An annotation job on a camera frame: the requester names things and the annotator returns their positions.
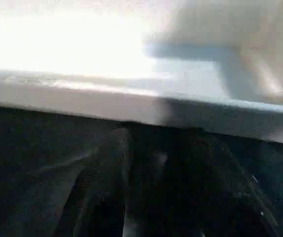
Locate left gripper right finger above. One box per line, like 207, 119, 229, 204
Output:
126, 129, 282, 237

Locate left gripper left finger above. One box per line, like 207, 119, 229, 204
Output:
53, 126, 133, 237

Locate white plastic table top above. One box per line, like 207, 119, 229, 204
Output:
0, 0, 283, 150

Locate black work mat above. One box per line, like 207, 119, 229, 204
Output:
0, 104, 283, 237

